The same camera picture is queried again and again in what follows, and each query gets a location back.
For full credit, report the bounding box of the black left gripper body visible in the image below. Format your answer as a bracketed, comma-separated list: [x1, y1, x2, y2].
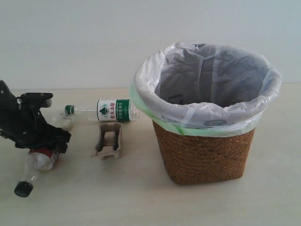
[0, 80, 55, 149]

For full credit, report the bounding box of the red label clear bottle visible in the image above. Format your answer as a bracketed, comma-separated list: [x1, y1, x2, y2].
[14, 148, 60, 198]

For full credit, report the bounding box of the grey cardboard pulp tray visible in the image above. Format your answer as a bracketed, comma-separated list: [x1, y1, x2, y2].
[90, 122, 123, 160]

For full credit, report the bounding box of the green label water bottle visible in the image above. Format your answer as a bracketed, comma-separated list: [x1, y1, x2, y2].
[64, 99, 141, 122]

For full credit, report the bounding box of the woven wicker waste basket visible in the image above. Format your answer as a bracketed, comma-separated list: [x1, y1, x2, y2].
[153, 122, 255, 185]

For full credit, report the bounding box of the white and green bin liner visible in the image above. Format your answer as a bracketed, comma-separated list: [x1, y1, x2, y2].
[130, 42, 282, 137]

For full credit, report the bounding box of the crumpled clear plastic wrapper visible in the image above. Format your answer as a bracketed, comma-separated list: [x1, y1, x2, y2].
[50, 113, 75, 131]

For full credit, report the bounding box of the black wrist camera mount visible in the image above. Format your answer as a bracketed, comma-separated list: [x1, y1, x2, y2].
[17, 92, 54, 109]

